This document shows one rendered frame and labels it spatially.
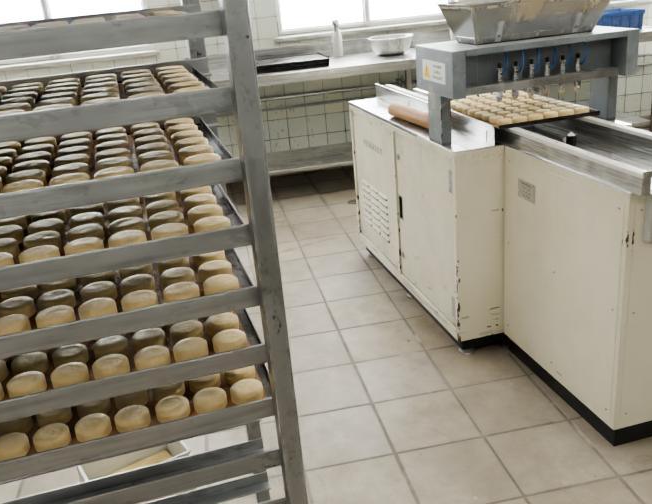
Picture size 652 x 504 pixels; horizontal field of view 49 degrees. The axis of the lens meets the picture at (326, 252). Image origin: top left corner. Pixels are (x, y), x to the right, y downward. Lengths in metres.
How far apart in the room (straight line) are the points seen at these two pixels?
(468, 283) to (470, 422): 0.53
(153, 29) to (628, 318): 1.67
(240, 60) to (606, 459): 1.86
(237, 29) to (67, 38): 0.19
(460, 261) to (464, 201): 0.23
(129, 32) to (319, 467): 1.73
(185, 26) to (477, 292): 2.05
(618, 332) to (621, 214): 0.36
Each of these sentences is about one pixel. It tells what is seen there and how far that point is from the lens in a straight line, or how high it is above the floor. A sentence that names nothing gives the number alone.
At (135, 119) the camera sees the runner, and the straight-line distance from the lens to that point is 0.90.
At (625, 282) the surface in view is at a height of 0.58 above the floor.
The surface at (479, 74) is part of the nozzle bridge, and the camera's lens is 2.63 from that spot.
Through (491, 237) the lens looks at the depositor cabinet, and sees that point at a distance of 2.71.
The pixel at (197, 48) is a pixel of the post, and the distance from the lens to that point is 1.32.
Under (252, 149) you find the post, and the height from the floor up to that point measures 1.26.
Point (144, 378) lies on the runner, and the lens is 1.02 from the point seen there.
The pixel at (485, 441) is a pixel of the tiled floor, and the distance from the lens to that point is 2.45.
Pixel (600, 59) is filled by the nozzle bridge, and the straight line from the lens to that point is 2.88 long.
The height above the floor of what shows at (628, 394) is 0.21.
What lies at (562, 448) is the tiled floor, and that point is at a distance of 2.44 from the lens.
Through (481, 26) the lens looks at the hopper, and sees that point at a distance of 2.59.
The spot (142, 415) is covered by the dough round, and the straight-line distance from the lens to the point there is 1.09.
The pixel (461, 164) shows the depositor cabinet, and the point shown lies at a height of 0.79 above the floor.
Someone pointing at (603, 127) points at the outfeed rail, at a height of 0.88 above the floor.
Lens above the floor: 1.45
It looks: 21 degrees down
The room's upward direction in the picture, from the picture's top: 5 degrees counter-clockwise
